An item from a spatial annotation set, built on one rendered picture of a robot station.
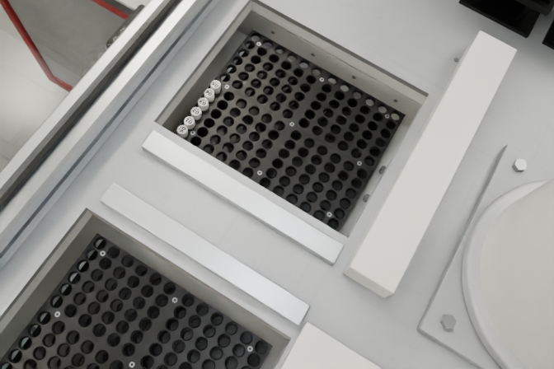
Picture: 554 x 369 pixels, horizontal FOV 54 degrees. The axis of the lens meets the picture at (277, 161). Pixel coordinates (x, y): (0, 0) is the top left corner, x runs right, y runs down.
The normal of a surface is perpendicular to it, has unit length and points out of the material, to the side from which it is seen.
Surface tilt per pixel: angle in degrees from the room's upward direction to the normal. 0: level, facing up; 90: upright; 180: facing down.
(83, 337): 0
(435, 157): 0
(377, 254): 0
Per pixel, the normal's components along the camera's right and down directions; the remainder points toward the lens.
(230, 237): 0.07, -0.36
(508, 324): -0.91, 0.35
